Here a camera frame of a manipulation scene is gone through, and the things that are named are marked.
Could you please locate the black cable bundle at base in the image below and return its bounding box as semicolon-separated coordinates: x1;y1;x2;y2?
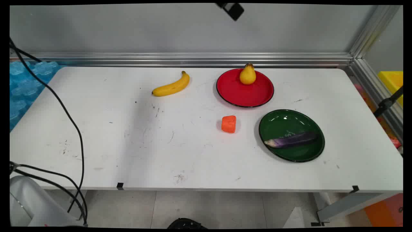
10;161;89;226

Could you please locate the yellow banana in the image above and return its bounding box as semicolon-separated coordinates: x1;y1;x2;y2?
152;71;190;97

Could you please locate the orange carrot chunk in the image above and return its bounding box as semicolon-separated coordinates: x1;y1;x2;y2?
221;115;237;133

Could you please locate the red plate black rim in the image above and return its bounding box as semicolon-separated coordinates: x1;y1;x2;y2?
216;68;275;108

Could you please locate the blue bubble wrap sheet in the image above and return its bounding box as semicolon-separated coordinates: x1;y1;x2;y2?
10;60;62;131

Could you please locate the yellow plastic bin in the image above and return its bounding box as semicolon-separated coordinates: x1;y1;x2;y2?
377;71;403;107

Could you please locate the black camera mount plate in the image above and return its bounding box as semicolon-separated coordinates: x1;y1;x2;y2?
215;3;245;22

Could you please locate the horizontal aluminium frame rail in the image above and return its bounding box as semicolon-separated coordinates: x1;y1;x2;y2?
10;52;354;68

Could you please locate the long black cable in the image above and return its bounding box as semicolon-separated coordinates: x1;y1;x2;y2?
10;38;85;214

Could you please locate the green plate black rim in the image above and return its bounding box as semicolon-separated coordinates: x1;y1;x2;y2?
258;109;325;162

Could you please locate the orange box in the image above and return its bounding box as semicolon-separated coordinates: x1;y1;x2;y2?
364;193;403;227

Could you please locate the upright aluminium frame post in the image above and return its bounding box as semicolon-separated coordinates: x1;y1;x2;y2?
349;5;402;59

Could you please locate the grey table leg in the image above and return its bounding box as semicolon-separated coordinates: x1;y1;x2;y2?
311;192;395;227

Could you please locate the purple eggplant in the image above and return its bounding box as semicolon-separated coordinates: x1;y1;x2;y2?
264;131;318;149

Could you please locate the yellow pear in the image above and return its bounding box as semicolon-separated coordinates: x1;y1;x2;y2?
239;63;257;85

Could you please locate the black round object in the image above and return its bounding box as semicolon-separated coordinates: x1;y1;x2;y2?
167;218;208;229

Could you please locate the sloping aluminium frame rail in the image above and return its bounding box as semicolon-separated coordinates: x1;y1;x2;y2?
347;58;403;143

